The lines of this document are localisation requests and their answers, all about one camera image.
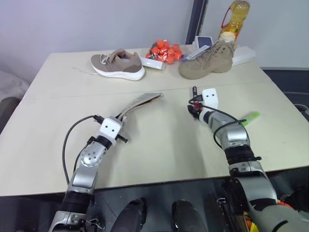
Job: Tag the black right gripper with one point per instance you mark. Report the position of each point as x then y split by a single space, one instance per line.
192 110

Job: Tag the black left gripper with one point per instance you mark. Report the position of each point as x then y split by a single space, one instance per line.
118 138

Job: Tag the beige shoe insole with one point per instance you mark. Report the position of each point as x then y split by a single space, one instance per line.
142 101

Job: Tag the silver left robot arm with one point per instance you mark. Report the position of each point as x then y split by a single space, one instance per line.
87 157

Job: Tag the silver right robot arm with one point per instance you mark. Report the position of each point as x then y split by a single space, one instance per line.
236 135

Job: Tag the green highlighter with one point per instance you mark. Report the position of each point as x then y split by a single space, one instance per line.
252 118

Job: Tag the tan suede boot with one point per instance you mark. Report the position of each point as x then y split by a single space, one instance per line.
207 64

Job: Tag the white and blue carton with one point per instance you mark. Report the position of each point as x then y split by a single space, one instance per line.
195 54

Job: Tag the bag of orange balls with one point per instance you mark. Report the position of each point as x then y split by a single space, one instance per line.
166 53

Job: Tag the flat white box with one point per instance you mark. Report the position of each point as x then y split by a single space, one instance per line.
154 64

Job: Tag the blue and white box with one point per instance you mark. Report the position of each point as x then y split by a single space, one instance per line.
204 41

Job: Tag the long white box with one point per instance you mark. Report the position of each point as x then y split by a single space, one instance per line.
243 55

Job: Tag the jar with cream lid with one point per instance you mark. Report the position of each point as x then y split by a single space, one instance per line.
227 36

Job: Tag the dark upright panel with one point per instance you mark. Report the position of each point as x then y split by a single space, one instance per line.
196 21

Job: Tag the dark rounded shape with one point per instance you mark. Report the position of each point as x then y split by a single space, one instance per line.
188 215
130 215

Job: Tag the brown sneaker with white sole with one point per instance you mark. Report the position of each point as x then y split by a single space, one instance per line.
118 64

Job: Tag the orange plastic object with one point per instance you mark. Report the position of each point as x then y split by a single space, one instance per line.
284 203

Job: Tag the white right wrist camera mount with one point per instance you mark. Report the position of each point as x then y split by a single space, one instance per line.
211 96

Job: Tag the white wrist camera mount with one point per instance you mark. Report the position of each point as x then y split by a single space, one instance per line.
111 127
211 96

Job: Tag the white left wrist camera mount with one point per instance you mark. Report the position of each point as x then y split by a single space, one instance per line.
111 127

